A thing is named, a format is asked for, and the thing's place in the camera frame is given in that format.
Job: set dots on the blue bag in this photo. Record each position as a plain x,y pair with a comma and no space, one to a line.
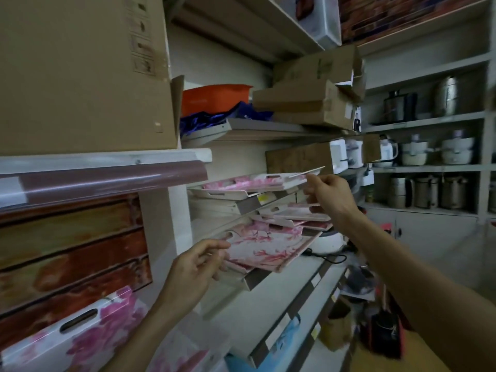
209,120

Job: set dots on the person's left hand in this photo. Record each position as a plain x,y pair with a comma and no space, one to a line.
190,278

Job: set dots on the steel pot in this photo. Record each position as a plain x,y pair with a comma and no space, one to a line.
449,96

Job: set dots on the white magnolia print tray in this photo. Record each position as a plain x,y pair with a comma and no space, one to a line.
271,247

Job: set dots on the steel kettle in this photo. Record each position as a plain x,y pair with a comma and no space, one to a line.
401,193
426,193
453,193

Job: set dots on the white orchid print tray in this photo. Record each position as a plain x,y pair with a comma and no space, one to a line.
50,344

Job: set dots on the person's left forearm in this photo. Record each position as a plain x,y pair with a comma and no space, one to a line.
143,344

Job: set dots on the orange bag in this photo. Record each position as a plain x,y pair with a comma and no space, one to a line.
213,98

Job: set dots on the brown cardboard box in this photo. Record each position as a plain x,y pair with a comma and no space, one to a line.
372,147

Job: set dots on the large plain cardboard box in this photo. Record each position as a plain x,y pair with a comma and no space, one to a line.
77,73

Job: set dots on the person's right forearm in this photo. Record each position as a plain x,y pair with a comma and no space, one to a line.
426,290

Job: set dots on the white cooking pot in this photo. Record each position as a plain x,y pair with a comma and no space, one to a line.
457,151
414,152

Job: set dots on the black and red bag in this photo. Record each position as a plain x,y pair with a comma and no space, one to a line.
383,333

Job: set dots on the flat cardboard box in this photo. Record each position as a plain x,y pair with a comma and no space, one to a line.
310,65

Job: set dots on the person's right hand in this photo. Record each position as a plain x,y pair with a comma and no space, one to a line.
333,197

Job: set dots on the cardboard box on floor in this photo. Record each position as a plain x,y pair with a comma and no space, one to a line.
337,325

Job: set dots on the black kettle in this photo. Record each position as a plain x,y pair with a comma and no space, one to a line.
399,108

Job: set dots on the open cardboard box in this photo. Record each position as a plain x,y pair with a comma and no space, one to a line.
298,158

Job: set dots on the poster with person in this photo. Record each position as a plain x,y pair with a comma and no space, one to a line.
357,121

